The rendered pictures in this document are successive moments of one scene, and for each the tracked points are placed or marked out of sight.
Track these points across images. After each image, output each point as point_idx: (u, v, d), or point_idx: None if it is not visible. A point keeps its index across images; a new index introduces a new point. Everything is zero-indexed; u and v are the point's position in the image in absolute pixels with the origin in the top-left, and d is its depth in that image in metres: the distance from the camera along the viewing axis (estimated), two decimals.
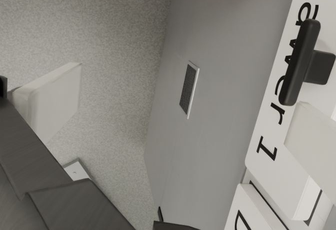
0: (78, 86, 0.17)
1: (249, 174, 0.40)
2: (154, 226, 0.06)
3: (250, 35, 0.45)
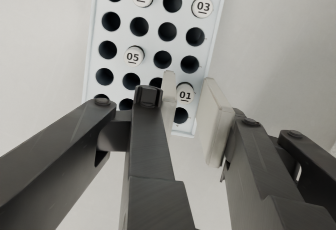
0: None
1: None
2: (154, 226, 0.06)
3: None
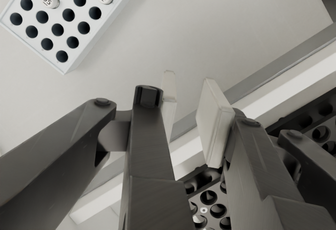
0: None
1: None
2: (154, 226, 0.06)
3: None
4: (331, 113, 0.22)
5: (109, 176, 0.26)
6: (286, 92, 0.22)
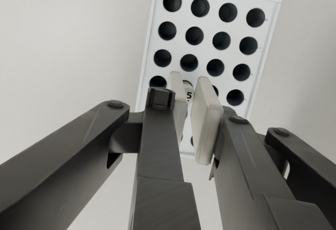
0: None
1: None
2: (154, 226, 0.06)
3: None
4: None
5: None
6: None
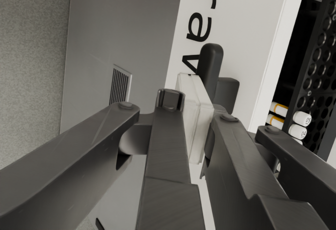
0: None
1: None
2: (154, 226, 0.06)
3: None
4: None
5: None
6: None
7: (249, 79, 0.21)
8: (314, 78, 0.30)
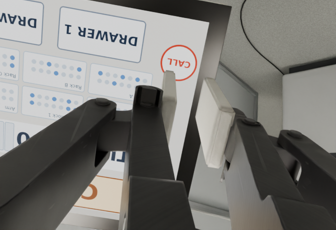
0: None
1: None
2: (154, 226, 0.06)
3: None
4: None
5: None
6: None
7: None
8: None
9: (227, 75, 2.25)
